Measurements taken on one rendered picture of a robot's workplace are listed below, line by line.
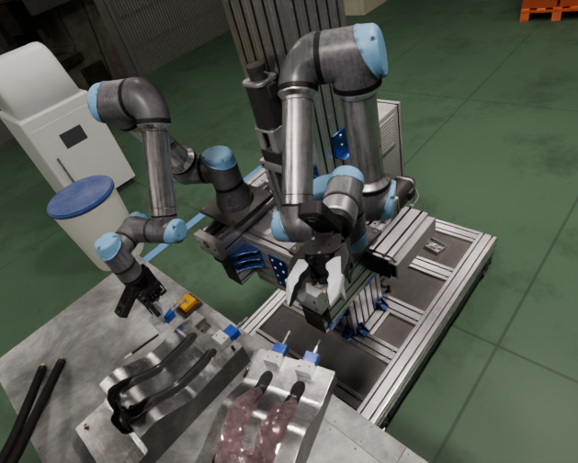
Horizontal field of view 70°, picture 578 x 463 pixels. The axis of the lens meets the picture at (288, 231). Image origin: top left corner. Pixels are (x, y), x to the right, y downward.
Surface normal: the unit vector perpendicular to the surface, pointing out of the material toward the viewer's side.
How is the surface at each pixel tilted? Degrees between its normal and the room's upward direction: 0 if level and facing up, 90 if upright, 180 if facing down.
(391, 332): 0
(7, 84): 71
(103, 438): 0
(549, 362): 0
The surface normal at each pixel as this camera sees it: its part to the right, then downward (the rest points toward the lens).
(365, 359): -0.22, -0.73
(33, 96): 0.60, 0.07
